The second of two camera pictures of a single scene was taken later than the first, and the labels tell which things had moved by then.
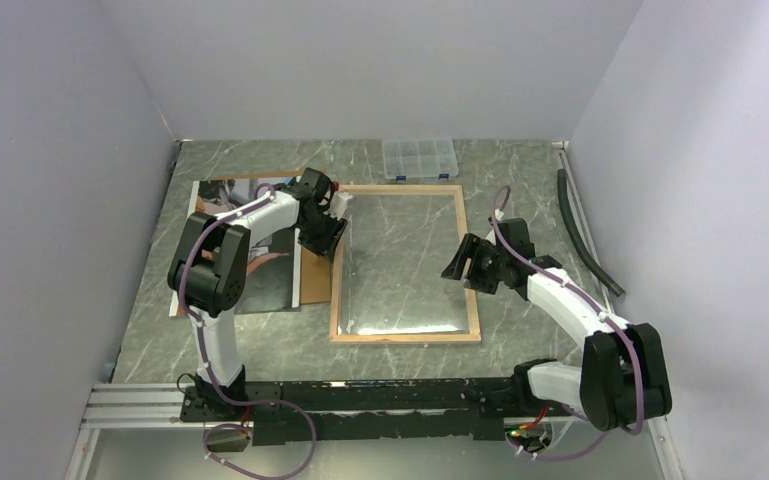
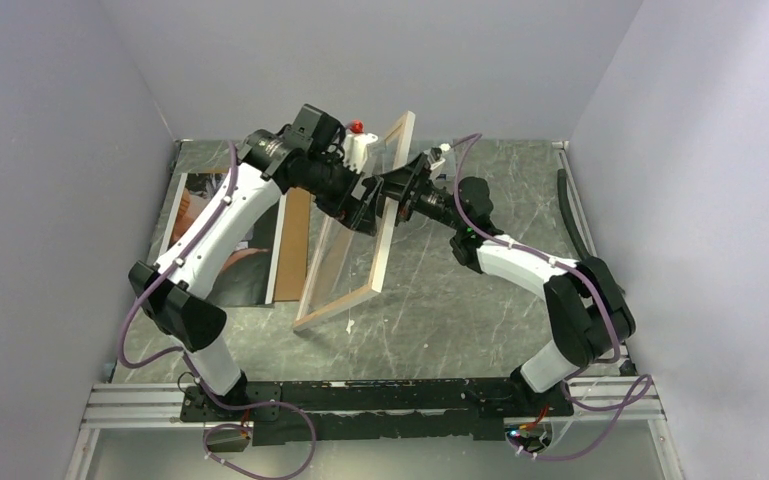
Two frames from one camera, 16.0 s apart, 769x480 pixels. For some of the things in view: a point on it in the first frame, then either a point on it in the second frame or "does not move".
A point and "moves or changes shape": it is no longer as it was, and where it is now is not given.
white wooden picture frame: (386, 272) to (302, 320)
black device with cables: (420, 409) does not move
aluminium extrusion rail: (137, 406) does not move
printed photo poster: (273, 273) moves or changes shape
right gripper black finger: (467, 249) to (396, 181)
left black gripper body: (323, 233) to (343, 206)
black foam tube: (562, 193) does not move
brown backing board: (315, 268) to (294, 246)
